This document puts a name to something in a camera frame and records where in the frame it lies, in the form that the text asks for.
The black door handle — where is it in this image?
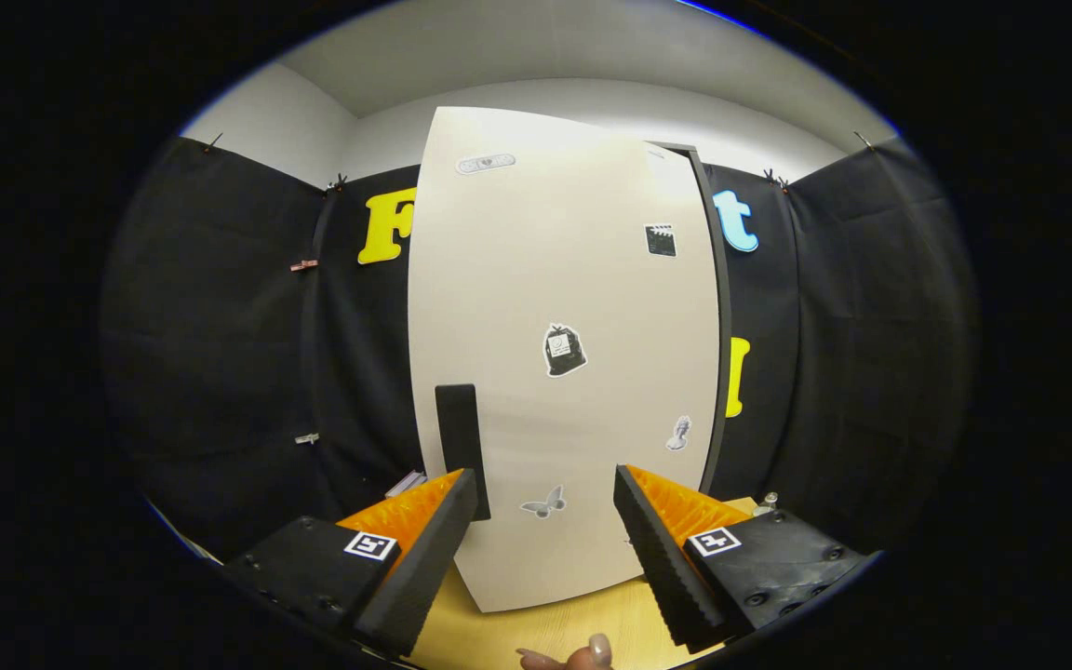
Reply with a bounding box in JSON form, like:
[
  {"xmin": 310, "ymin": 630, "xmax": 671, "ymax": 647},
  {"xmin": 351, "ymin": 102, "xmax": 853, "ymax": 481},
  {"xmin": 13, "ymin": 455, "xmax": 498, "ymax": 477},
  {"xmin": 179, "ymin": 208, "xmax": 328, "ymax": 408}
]
[{"xmin": 435, "ymin": 383, "xmax": 491, "ymax": 522}]

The black backdrop cloth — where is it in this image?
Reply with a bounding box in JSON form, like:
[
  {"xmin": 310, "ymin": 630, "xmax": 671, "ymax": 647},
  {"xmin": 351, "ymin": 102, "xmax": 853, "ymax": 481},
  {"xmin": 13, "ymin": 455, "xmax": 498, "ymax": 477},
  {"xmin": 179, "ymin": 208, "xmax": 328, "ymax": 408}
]
[{"xmin": 100, "ymin": 135, "xmax": 979, "ymax": 569}]

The dark grey shoe cabinet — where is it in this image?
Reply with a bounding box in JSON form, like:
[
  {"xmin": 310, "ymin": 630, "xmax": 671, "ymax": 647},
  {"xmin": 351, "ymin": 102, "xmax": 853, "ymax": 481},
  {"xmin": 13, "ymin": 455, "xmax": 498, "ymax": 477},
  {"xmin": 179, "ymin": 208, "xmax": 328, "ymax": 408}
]
[{"xmin": 648, "ymin": 141, "xmax": 732, "ymax": 494}]

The beige shoe cabinet door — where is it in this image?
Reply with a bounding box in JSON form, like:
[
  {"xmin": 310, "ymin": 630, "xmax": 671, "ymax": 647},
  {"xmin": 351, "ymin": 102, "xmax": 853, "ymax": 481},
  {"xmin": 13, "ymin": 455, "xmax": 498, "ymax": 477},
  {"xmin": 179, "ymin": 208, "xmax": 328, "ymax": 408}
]
[{"xmin": 408, "ymin": 105, "xmax": 723, "ymax": 613}]

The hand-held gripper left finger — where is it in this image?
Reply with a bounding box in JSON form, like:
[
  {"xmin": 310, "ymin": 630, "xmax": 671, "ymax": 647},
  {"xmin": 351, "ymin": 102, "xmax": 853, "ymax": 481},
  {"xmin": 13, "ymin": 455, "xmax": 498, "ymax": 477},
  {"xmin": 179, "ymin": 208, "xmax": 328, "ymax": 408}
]
[{"xmin": 220, "ymin": 468, "xmax": 479, "ymax": 660}]

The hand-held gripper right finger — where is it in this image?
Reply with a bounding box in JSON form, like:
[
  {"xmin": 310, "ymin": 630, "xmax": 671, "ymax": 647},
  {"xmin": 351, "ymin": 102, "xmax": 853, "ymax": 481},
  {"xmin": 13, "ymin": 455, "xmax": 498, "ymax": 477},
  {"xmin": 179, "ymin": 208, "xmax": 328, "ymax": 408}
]
[{"xmin": 613, "ymin": 465, "xmax": 872, "ymax": 652}]

